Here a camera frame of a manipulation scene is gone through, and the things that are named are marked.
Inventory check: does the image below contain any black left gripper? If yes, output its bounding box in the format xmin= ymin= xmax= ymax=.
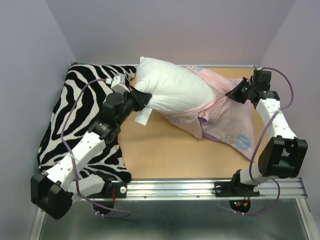
xmin=116 ymin=84 xmax=151 ymax=125

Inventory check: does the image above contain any pink printed pillowcase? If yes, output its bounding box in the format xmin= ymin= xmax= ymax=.
xmin=161 ymin=66 xmax=256 ymax=160

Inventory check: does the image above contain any white pillow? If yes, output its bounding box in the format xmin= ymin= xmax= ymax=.
xmin=134 ymin=56 xmax=216 ymax=113

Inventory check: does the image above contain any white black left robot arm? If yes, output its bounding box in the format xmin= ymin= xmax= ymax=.
xmin=30 ymin=86 xmax=152 ymax=220

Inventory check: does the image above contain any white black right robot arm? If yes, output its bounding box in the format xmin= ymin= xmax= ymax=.
xmin=220 ymin=67 xmax=308 ymax=196

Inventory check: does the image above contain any white inner pillow tag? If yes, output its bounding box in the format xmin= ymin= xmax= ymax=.
xmin=134 ymin=108 xmax=152 ymax=126

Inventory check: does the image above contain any zebra striped pillow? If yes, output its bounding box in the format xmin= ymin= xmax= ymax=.
xmin=36 ymin=62 xmax=137 ymax=183

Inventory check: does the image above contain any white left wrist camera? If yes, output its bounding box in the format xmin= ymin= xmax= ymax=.
xmin=106 ymin=73 xmax=129 ymax=94

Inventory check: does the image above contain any aluminium rear table rail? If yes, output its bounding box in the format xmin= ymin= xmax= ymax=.
xmin=178 ymin=64 xmax=256 ymax=69

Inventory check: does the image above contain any aluminium front mounting rail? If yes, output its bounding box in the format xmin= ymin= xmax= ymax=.
xmin=39 ymin=177 xmax=308 ymax=201

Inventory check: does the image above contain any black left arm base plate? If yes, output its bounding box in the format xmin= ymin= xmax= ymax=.
xmin=86 ymin=181 xmax=128 ymax=199

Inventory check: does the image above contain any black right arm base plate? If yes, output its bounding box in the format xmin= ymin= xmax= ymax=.
xmin=212 ymin=181 xmax=260 ymax=198

